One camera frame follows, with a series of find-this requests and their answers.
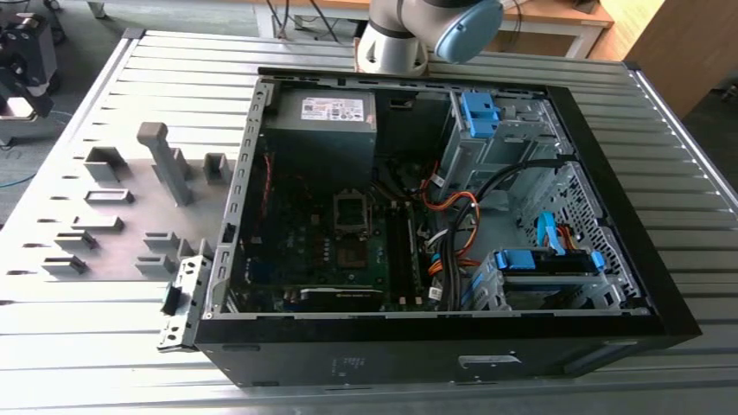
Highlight silver green CPU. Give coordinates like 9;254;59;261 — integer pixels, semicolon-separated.
0;97;35;120

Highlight metal socket cover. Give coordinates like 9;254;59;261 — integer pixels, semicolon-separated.
331;188;371;238

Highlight black CPU socket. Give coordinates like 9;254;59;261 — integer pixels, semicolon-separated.
336;240;371;270

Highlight grey parts rack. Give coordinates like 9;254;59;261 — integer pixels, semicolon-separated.
21;121;243;284

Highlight silver power supply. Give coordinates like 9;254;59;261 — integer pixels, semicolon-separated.
262;87;380;146

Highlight black graphics card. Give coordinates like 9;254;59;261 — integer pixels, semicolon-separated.
296;284;386;313

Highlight green motherboard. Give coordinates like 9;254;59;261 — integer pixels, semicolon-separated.
230;129;443;313

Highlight blue plastic drive rails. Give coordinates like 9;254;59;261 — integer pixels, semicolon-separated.
459;92;502;138

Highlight black PC case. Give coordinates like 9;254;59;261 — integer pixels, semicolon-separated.
155;64;703;389

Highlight wooden desk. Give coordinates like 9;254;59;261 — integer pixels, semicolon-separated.
252;0;617;60

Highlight blue disk carrier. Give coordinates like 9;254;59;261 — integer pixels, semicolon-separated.
494;246;606;278

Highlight perforated silver drive cage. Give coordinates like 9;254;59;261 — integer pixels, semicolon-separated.
470;162;650;313

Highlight wooden cabinet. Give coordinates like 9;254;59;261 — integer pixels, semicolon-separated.
587;0;738;123

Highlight red black twisted wire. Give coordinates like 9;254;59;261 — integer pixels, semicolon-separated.
262;151;275;220

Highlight silver card retention bracket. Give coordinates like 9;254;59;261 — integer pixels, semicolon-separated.
154;254;216;354

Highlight orange yellow power wires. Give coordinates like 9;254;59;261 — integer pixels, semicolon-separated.
422;189;480;271

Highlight blue flat data cable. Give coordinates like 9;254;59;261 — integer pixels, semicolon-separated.
534;210;573;257

